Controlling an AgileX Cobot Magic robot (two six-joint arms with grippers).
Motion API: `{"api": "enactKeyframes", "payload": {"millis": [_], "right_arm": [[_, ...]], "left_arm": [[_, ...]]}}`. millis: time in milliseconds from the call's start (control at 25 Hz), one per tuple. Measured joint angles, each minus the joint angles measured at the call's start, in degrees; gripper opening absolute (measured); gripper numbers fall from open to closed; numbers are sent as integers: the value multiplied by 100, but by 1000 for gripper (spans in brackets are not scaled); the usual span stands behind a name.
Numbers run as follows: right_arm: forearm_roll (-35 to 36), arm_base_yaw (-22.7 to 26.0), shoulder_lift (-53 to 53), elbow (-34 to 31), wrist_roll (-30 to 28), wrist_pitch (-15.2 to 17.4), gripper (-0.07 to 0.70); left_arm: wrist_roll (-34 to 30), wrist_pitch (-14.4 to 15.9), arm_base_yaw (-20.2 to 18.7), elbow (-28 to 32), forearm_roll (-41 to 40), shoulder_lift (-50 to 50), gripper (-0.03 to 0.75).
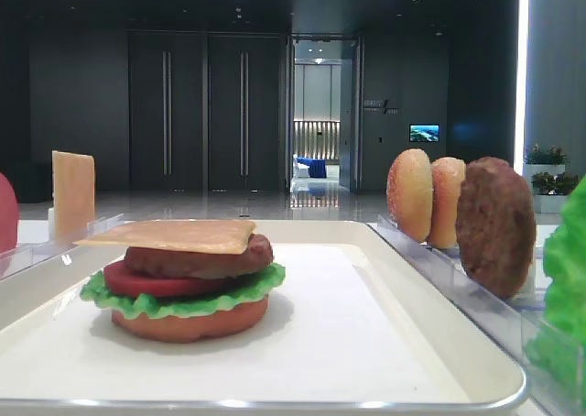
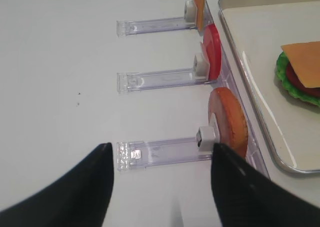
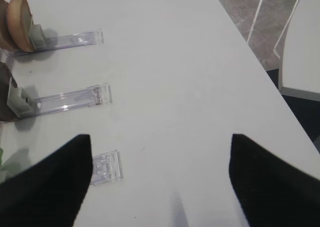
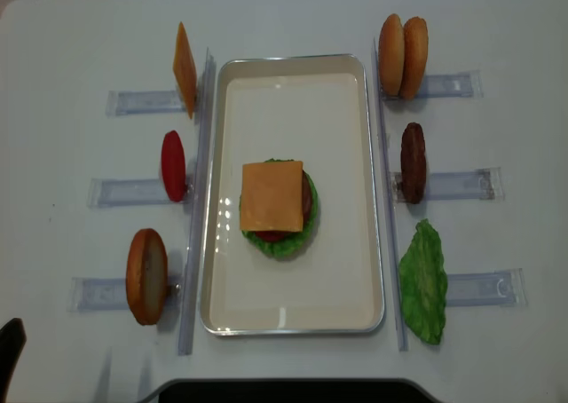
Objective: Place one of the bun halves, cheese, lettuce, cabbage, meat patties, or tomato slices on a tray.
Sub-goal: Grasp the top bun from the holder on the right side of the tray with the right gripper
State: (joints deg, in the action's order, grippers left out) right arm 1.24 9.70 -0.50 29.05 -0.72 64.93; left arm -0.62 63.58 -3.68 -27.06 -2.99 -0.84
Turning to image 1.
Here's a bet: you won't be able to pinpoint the bun top half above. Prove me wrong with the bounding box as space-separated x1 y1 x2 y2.
427 157 466 249

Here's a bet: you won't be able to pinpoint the cheese slice on burger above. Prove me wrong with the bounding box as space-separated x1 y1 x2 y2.
75 219 256 255

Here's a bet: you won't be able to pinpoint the lettuce leaf on burger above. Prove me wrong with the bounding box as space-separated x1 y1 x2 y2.
80 263 286 319

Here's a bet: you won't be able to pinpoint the meat patty on burger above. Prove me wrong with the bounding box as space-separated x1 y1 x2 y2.
124 234 274 279

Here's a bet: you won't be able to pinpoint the tomato slice on burger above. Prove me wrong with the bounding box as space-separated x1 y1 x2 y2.
103 260 243 298

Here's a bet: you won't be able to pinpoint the upright brown meat patty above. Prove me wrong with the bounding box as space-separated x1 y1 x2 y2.
456 157 537 299

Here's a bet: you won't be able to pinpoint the upright cheese slice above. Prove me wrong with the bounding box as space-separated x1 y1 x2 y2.
51 150 95 239

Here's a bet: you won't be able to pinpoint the upright red tomato slice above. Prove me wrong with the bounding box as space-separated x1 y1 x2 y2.
0 174 19 253

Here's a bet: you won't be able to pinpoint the upright green lettuce leaf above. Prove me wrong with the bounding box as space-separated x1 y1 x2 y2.
526 181 585 398

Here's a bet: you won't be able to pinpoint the upright sesame bun half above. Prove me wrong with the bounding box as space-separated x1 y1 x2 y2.
386 148 433 243

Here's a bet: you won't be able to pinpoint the dark double door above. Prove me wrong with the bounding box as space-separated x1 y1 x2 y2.
129 32 284 191

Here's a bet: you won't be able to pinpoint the bottom bun on tray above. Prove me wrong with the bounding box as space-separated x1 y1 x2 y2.
111 296 269 344

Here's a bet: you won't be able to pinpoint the white rectangular metal tray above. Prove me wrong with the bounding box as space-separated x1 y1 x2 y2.
1 221 527 415

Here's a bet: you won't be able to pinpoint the potted plants in planter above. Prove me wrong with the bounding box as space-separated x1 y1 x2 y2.
523 144 579 214

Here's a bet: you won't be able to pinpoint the clear acrylic left rack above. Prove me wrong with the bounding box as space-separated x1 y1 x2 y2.
1 213 125 279

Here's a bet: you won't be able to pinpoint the clear acrylic rack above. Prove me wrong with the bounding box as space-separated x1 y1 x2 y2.
1 213 125 279
376 215 585 415

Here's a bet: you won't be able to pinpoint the clear acrylic right rack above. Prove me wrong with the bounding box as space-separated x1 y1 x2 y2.
376 215 585 415

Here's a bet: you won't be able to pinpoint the wall mounted screen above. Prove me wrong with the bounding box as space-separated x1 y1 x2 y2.
409 125 440 143

